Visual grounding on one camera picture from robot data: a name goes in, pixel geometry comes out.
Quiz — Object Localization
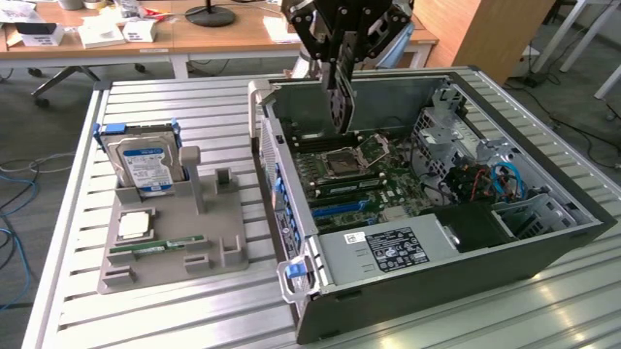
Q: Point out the blue expansion slot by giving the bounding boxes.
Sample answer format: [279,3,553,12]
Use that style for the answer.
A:
[308,201,371,220]

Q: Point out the office chair base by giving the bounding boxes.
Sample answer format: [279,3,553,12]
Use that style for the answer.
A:
[28,65,147,108]

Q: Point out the blue data wire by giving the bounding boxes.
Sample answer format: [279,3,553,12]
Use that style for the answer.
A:
[487,161,530,203]

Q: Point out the white table frame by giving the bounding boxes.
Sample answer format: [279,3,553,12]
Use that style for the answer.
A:
[530,0,621,100]

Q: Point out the hard disk blue carrier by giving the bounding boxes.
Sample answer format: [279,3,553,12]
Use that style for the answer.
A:
[91,121,188,199]

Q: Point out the grey power supply unit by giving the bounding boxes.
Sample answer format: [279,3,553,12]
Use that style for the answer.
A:
[310,213,459,288]

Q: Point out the open black PC case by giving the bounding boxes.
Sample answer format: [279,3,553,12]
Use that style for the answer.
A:
[247,65,620,345]

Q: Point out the green RAM stick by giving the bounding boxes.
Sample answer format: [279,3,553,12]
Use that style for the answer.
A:
[108,236,204,254]

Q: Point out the black connector bundle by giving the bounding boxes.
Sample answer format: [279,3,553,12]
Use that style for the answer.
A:
[438,164,491,205]

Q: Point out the silver CPU chip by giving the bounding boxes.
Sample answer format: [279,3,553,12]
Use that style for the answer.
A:
[117,213,151,241]

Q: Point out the black plastic shroud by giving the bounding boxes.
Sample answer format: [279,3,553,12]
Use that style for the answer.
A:
[433,201,519,254]

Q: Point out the tall metal disk bay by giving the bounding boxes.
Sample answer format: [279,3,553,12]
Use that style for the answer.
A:
[410,85,518,179]

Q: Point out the green motherboard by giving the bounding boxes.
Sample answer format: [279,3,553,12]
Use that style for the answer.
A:
[290,132,441,236]

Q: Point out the CPU socket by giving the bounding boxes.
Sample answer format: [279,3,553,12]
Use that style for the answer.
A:
[322,145,372,180]

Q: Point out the white floor cable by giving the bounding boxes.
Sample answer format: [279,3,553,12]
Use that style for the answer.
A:
[0,151,76,175]

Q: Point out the low metal disk bay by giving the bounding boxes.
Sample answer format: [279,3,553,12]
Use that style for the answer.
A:
[490,192,583,239]

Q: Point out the black round stand base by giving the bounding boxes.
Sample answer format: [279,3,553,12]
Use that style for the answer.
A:
[183,0,238,28]

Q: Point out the wooden desk white frame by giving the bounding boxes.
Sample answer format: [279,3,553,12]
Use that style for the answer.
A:
[172,0,441,79]
[0,0,190,79]

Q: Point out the red wire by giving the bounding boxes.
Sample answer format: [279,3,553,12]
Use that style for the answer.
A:
[473,169,487,201]

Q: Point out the white box black lid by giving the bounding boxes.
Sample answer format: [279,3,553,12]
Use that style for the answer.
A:
[13,22,65,47]

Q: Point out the white booklet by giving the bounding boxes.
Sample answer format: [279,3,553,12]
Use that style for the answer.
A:
[263,16,292,44]

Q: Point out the printed paper sheets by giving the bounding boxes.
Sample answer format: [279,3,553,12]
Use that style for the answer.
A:
[0,7,40,25]

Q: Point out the grey plastic parts rack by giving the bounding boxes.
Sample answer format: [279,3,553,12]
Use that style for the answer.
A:
[96,145,251,296]

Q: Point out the metal socket cover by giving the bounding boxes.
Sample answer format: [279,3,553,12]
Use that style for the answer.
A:
[356,132,395,169]

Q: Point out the white labelled box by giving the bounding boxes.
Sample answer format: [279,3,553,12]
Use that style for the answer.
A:
[123,20,159,44]

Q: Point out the wooden cabinet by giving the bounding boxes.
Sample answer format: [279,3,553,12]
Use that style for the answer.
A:
[411,0,557,84]

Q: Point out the blue floor cable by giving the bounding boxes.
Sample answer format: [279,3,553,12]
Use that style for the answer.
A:
[0,174,37,312]

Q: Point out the open white box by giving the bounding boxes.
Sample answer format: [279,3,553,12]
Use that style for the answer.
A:
[76,16,127,49]

